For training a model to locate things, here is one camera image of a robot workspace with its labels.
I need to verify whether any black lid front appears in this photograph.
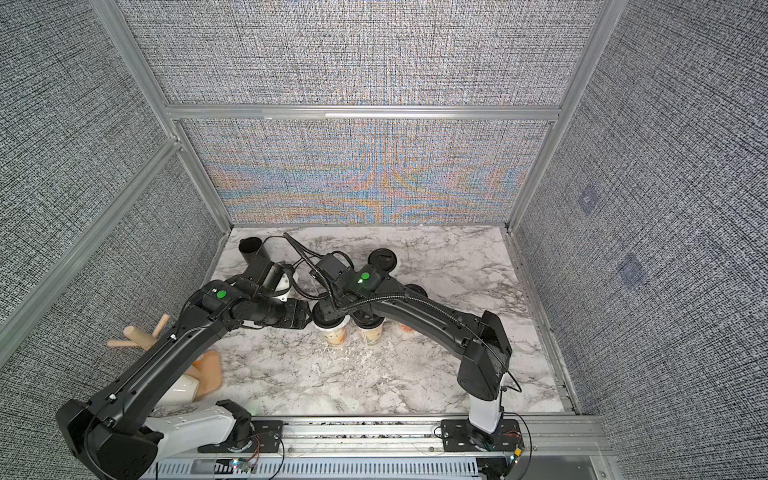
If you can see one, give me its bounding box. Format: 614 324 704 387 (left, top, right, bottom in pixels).
367 248 398 272

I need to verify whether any black lid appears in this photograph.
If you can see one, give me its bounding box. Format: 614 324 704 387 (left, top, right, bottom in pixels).
314 316 349 332
367 248 398 272
350 311 385 330
406 284 428 298

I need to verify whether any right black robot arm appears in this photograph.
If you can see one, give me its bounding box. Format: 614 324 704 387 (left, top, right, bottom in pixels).
310 248 512 450

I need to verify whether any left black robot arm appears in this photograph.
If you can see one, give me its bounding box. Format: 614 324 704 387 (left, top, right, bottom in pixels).
55 256 310 479

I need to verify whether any black cylindrical cup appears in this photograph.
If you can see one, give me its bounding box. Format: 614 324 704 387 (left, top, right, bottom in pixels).
238 236 270 265

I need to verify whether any wooden peg rack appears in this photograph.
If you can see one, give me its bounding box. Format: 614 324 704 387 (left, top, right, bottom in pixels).
107 314 224 406

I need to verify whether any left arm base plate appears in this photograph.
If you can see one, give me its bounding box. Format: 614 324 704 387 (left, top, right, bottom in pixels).
197 420 284 454

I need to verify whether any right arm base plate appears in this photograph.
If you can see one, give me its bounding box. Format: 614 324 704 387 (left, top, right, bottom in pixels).
439 419 525 455

